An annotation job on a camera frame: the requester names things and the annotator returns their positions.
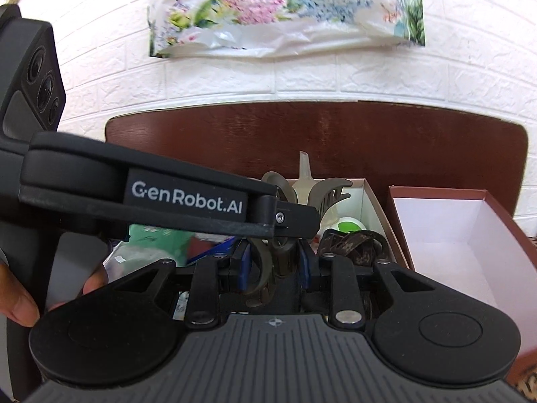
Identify green packet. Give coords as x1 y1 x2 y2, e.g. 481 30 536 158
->
128 223 196 268

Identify empty maroon box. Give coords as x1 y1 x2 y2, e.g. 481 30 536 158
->
387 185 537 359

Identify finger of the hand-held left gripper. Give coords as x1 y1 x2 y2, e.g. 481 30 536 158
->
268 195 322 241

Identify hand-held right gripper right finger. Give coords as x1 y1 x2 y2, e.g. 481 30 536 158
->
299 241 436 327

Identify person's left hand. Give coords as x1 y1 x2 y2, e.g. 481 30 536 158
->
0 256 110 329

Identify floral plastic bag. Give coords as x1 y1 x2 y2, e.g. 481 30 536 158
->
148 0 427 59

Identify brown hair claw clip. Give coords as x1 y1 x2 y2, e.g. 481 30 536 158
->
245 171 354 308

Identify brown patterned strap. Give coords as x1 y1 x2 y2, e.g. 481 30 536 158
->
314 229 393 268

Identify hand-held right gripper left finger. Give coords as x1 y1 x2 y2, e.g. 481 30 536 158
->
113 241 253 329

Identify clear plastic funnel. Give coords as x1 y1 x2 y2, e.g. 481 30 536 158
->
293 151 320 207

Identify brown wooden headboard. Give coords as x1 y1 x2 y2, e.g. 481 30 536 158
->
104 101 530 221

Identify green and white ball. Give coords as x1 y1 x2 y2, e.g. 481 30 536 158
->
336 216 371 236

